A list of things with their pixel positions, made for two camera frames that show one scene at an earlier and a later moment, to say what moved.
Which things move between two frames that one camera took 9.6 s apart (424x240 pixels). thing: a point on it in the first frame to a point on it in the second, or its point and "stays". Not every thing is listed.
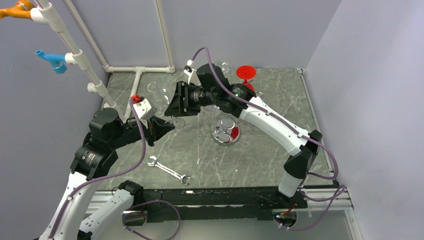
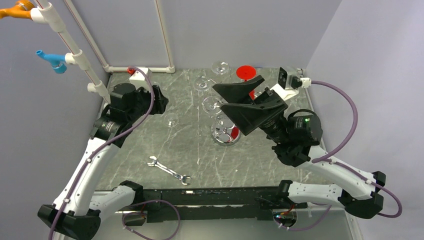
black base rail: (210, 204) stays
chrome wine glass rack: (225, 131) stays
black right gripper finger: (182, 90) to (238, 92)
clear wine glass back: (225, 67) stays
